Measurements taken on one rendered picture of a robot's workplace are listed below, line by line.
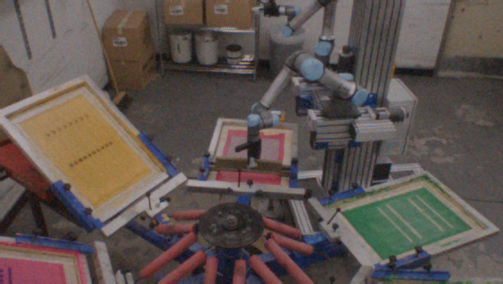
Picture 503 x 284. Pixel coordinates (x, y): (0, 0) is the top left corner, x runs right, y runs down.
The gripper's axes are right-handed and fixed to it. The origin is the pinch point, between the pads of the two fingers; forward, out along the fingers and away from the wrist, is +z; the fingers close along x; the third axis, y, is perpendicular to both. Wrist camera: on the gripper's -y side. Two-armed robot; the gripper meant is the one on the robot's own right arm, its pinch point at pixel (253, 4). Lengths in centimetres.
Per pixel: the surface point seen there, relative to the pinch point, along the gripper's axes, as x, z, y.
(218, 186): -143, -22, 44
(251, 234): -198, -59, 10
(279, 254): -198, -72, 19
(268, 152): -90, -36, 61
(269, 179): -118, -45, 57
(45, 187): -181, 66, 33
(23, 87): -63, 179, 65
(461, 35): 286, -182, 153
